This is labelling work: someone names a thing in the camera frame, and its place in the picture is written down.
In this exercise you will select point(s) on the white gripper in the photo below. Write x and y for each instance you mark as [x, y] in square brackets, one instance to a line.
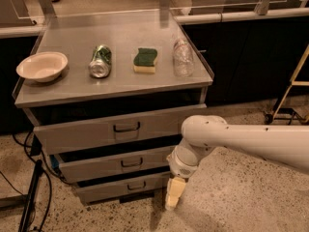
[181, 167]

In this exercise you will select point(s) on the grey drawer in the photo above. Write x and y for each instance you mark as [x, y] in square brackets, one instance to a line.
[85, 169]
[124, 187]
[87, 134]

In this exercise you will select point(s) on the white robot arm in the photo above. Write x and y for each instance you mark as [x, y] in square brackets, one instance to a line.
[201, 134]

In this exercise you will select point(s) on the grey bottom drawer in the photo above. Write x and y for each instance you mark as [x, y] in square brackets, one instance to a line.
[124, 187]

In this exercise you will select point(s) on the grey metal drawer cabinet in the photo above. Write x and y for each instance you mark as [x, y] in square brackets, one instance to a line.
[76, 96]

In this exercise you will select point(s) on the grey top drawer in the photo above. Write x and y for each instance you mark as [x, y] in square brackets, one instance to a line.
[87, 134]

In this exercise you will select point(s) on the green yellow sponge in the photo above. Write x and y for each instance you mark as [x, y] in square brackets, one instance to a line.
[145, 60]

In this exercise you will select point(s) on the clear plastic bottle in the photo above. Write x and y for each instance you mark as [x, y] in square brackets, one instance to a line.
[183, 58]

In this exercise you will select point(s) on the black stand leg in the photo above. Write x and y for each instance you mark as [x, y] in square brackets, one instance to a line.
[30, 198]

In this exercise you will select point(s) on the green soda can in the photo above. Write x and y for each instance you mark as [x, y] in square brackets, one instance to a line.
[101, 64]

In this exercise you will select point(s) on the white bowl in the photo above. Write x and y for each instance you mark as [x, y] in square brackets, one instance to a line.
[42, 67]

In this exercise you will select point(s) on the white horizontal rail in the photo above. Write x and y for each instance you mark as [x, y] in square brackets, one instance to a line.
[239, 16]

